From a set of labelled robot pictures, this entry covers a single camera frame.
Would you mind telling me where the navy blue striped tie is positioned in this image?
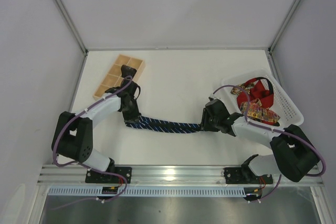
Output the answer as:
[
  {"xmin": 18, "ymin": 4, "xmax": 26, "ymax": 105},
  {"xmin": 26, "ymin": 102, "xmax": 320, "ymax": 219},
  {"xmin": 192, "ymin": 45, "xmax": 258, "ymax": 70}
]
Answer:
[{"xmin": 125, "ymin": 116, "xmax": 203, "ymax": 134}]

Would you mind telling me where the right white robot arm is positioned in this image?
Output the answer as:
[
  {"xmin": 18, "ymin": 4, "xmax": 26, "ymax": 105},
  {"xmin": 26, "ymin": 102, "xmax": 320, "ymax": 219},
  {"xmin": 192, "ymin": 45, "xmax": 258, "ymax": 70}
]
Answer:
[{"xmin": 201, "ymin": 99, "xmax": 322, "ymax": 182}]

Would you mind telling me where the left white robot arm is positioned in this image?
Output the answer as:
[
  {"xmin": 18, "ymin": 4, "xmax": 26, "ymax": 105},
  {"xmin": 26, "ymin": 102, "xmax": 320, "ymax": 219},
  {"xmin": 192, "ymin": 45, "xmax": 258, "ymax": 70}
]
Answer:
[{"xmin": 51, "ymin": 79, "xmax": 141, "ymax": 174}]

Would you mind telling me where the wooden compartment organizer box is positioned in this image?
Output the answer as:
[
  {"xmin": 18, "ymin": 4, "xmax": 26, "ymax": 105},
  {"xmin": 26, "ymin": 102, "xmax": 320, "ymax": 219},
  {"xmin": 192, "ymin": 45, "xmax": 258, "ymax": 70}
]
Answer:
[{"xmin": 93, "ymin": 54, "xmax": 145, "ymax": 100}]

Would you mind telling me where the rolled black tie upper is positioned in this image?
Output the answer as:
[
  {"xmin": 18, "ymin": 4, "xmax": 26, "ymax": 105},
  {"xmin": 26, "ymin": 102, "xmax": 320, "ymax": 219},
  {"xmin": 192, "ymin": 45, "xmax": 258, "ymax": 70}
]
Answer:
[{"xmin": 121, "ymin": 65, "xmax": 137, "ymax": 83}]

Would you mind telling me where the gold patterned tie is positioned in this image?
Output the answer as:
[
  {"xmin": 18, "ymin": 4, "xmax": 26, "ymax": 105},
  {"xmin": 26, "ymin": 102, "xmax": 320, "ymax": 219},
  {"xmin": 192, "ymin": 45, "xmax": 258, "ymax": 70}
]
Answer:
[{"xmin": 230, "ymin": 82, "xmax": 280, "ymax": 125}]

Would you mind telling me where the red tie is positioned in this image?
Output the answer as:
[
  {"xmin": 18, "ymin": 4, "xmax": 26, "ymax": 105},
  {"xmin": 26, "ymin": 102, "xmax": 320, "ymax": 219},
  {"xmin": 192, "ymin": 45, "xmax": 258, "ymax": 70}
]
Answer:
[{"xmin": 236, "ymin": 77, "xmax": 281, "ymax": 127}]

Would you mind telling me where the white plastic basket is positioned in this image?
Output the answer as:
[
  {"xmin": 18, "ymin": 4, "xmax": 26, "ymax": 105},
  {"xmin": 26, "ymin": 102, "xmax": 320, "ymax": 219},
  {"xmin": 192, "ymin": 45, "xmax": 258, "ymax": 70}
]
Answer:
[{"xmin": 221, "ymin": 68, "xmax": 304, "ymax": 127}]

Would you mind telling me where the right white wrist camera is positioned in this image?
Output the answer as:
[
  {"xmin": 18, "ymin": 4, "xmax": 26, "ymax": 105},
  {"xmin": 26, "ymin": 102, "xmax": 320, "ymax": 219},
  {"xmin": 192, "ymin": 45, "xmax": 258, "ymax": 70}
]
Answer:
[{"xmin": 208, "ymin": 93, "xmax": 216, "ymax": 101}]

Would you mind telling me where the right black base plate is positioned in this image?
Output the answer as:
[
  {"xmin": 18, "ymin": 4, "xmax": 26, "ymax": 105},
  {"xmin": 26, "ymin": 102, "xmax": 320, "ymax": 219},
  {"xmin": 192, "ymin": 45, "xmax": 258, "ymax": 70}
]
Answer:
[{"xmin": 223, "ymin": 167, "xmax": 274, "ymax": 185}]

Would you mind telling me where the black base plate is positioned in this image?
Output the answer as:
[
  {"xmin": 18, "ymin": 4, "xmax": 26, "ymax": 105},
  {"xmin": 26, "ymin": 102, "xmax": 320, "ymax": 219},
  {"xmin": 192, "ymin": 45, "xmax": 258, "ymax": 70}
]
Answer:
[
  {"xmin": 85, "ymin": 166, "xmax": 132, "ymax": 184},
  {"xmin": 223, "ymin": 167, "xmax": 274, "ymax": 185}
]

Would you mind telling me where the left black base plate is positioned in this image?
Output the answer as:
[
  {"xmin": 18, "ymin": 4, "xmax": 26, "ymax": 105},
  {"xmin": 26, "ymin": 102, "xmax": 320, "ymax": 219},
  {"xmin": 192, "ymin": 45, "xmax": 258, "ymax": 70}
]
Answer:
[{"xmin": 85, "ymin": 166, "xmax": 132, "ymax": 184}]

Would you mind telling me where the aluminium mounting rail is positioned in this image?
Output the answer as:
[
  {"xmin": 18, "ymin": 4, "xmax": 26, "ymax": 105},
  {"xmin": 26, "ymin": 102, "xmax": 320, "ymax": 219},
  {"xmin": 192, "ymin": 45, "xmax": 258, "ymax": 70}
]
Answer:
[{"xmin": 36, "ymin": 164, "xmax": 325, "ymax": 186}]

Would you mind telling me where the white slotted cable duct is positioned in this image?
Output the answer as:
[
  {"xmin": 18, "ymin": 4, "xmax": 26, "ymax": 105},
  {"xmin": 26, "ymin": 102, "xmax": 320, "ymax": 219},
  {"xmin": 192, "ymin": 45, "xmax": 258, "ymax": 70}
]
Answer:
[{"xmin": 48, "ymin": 186, "xmax": 246, "ymax": 198}]

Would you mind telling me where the left aluminium frame post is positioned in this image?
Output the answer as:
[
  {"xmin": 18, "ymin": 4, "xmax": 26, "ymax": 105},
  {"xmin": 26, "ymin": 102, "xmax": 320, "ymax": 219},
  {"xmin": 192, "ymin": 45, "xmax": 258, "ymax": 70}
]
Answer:
[{"xmin": 52, "ymin": 0, "xmax": 88, "ymax": 56}]

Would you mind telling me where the aluminium frame post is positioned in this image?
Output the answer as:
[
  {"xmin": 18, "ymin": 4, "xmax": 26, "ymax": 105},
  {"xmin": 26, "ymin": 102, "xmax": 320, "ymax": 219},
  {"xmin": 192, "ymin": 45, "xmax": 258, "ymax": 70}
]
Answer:
[
  {"xmin": 52, "ymin": 0, "xmax": 88, "ymax": 56},
  {"xmin": 268, "ymin": 0, "xmax": 303, "ymax": 54}
]

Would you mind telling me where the right aluminium frame post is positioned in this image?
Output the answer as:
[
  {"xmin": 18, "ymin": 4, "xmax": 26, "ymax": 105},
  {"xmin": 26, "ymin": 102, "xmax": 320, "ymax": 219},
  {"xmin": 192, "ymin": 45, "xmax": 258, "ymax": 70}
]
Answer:
[{"xmin": 268, "ymin": 0, "xmax": 303, "ymax": 54}]

